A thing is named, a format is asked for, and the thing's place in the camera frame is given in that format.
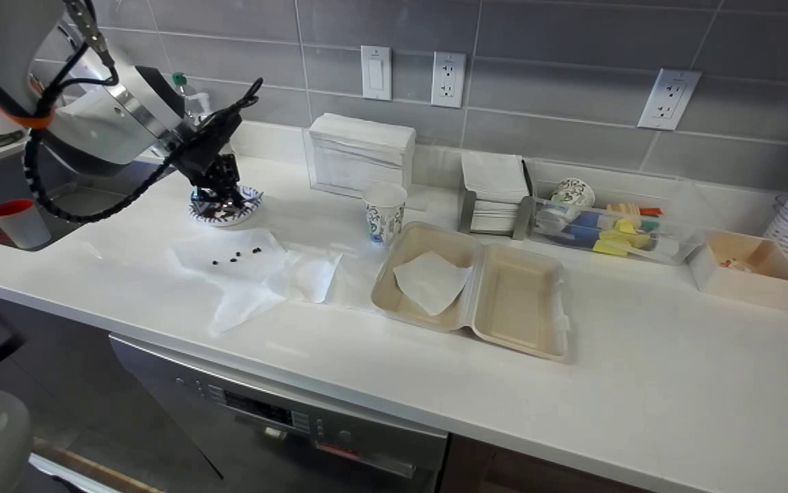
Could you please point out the white napkin in container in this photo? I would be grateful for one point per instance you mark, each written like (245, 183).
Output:
(431, 283)

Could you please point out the white napkin stack dispenser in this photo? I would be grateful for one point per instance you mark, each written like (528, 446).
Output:
(350, 153)

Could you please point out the white wall outlet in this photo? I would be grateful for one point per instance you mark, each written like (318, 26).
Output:
(446, 76)
(669, 98)

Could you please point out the beige clamshell takeout container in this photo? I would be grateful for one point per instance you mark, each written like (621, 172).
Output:
(513, 300)

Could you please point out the white light switch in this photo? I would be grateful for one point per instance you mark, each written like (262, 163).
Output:
(374, 72)

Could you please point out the red cup in sink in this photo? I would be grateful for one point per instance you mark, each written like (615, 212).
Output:
(23, 224)

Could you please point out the stainless dishwasher front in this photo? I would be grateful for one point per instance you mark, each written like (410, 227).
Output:
(266, 437)

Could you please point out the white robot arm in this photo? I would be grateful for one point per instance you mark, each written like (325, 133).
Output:
(90, 111)

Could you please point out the metal napkin holder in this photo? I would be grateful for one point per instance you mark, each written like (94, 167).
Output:
(496, 196)

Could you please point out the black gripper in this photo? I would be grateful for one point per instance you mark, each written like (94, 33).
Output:
(201, 153)

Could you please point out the clear tray of condiment packets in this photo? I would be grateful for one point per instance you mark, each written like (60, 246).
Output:
(571, 216)

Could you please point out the blue patterned paper bowl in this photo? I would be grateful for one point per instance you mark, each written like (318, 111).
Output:
(249, 196)

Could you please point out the patterned paper cup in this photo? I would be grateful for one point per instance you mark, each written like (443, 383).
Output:
(383, 209)

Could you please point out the steel kitchen sink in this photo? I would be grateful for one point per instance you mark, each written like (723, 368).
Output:
(68, 189)

